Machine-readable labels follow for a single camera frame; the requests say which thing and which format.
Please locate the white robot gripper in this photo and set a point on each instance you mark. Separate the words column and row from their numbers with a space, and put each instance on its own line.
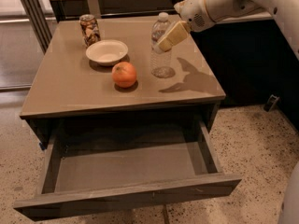
column 193, row 10

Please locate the clear plastic water bottle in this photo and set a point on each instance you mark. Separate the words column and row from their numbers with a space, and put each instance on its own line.
column 160, row 60

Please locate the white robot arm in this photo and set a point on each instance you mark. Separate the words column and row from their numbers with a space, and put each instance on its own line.
column 284, row 12

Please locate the open grey top drawer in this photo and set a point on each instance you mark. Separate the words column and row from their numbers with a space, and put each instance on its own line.
column 100, row 169

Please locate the orange fruit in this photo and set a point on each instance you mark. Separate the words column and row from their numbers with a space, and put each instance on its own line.
column 124, row 74

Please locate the white paper bowl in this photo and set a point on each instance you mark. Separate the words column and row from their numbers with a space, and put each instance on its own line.
column 107, row 52

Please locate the patterned drink can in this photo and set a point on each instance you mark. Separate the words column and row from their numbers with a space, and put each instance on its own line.
column 90, row 29

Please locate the grey wooden cabinet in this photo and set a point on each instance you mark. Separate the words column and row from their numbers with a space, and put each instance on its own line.
column 69, row 84

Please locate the small black floor object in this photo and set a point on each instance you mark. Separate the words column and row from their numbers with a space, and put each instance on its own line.
column 271, row 103

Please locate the wooden bench with metal brackets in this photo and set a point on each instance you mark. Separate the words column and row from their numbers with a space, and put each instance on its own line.
column 124, row 0

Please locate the metal railing frame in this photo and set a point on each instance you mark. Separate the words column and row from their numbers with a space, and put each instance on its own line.
column 36, row 17

